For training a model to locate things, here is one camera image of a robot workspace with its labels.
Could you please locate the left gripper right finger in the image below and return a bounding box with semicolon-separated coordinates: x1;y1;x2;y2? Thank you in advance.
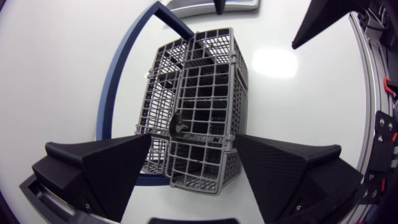
234;133;364;224

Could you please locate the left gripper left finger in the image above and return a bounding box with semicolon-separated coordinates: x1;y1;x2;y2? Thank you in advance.
32;133;152;223

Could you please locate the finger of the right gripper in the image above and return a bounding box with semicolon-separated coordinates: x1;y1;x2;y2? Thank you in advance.
213;0;228;16
291;0;374;50

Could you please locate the grey cutlery tray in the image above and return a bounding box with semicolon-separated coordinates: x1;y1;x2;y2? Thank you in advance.
161;0;261;19

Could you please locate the grey cutlery basket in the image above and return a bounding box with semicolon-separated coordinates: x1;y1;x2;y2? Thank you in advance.
95;1;249;196

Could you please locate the steel spoon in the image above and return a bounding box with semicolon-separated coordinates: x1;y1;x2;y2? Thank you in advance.
169;111;190;138

